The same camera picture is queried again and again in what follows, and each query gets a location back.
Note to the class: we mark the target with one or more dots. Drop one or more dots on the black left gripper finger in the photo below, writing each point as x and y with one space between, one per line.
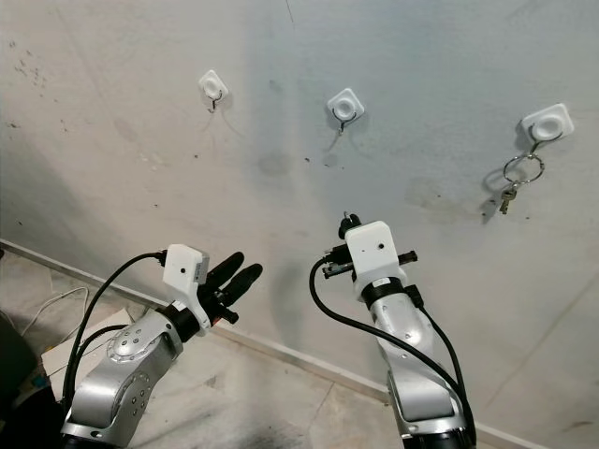
243 282
226 270

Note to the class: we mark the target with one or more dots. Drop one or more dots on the white wall hook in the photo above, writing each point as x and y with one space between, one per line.
547 122
212 85
346 105

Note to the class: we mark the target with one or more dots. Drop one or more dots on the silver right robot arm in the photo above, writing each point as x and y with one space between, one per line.
421 393

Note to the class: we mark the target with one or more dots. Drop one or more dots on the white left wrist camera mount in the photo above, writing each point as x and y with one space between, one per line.
185 271

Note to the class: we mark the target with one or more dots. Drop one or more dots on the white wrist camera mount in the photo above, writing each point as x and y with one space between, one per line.
374 253
185 271

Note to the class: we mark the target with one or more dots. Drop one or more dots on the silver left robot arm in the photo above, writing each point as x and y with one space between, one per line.
117 383

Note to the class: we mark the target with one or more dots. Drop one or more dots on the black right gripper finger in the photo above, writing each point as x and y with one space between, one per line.
350 224

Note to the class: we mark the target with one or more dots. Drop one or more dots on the black bag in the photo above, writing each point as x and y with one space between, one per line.
23 402

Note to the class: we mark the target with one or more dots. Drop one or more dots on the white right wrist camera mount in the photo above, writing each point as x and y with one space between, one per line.
374 253

